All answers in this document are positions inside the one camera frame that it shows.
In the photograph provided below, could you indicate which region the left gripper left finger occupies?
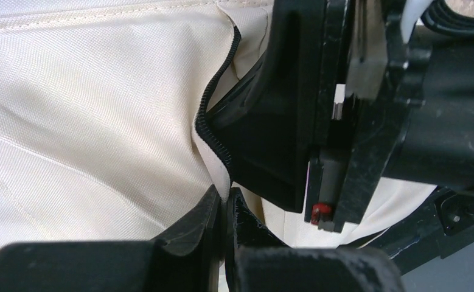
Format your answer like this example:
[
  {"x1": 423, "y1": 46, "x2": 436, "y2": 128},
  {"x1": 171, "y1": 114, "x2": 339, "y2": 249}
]
[{"x1": 0, "y1": 187, "x2": 221, "y2": 291}]

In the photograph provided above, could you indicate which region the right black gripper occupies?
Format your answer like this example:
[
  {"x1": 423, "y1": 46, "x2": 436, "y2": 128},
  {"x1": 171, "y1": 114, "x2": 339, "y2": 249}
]
[{"x1": 207, "y1": 1, "x2": 430, "y2": 232}]

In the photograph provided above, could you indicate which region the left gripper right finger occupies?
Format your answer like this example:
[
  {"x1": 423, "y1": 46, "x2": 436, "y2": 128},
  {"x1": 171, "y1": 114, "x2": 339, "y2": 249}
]
[{"x1": 225, "y1": 187, "x2": 404, "y2": 291}]

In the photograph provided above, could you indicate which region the beige canvas backpack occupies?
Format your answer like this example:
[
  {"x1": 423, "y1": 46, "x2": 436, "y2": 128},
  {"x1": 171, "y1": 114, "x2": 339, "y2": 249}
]
[{"x1": 0, "y1": 0, "x2": 439, "y2": 249}]

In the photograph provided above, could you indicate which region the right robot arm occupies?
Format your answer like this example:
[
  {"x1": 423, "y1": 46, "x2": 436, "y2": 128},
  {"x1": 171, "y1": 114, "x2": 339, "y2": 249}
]
[{"x1": 196, "y1": 1, "x2": 474, "y2": 248}]

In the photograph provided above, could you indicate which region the black table front rail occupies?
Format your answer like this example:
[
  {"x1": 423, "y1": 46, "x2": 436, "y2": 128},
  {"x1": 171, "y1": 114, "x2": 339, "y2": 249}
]
[{"x1": 349, "y1": 187, "x2": 474, "y2": 274}]

